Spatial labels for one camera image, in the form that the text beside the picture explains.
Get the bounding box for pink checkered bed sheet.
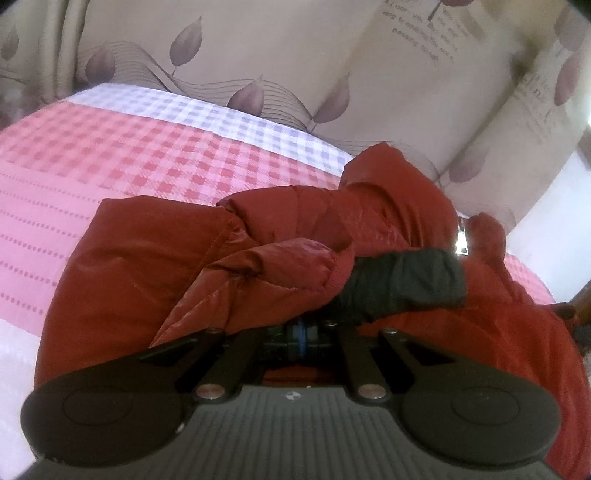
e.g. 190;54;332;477
1;84;554;479

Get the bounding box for beige leaf print curtain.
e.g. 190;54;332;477
1;1;590;228

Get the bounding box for red puffer jacket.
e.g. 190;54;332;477
34;143;590;479

